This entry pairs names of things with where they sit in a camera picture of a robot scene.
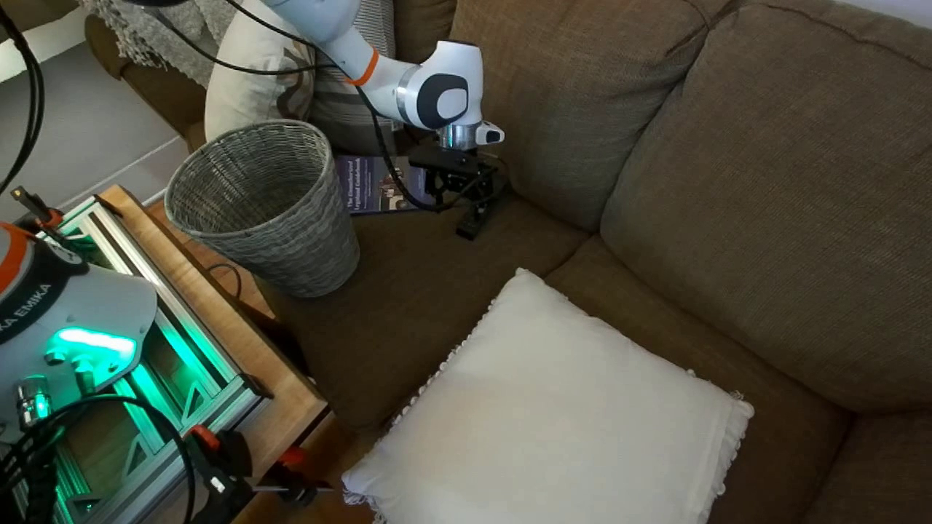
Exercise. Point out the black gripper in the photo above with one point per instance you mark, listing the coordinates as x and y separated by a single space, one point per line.
456 179

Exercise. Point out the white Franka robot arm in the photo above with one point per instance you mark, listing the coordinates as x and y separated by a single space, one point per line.
439 91

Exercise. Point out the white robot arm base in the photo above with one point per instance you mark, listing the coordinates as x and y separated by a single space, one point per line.
77 321

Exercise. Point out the brown fabric sofa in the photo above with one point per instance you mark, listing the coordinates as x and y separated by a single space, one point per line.
728 192

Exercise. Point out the dark blue book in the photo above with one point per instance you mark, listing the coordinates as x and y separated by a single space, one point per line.
364 183

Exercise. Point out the grey wicker basket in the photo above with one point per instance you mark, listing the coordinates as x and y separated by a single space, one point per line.
293 241

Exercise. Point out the white lace-edged pillow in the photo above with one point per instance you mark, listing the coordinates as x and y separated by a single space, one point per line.
555 416

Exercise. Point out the cream square pillow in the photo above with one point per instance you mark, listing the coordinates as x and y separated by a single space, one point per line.
242 91

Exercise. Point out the wooden table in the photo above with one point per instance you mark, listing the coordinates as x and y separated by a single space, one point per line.
280 388

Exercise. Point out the orange black clamp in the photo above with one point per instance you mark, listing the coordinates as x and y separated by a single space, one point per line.
293 474
219 452

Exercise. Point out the cream knitted blanket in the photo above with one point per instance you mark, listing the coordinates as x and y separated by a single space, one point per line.
147 29

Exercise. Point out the black red rod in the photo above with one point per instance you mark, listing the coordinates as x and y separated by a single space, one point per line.
37 208

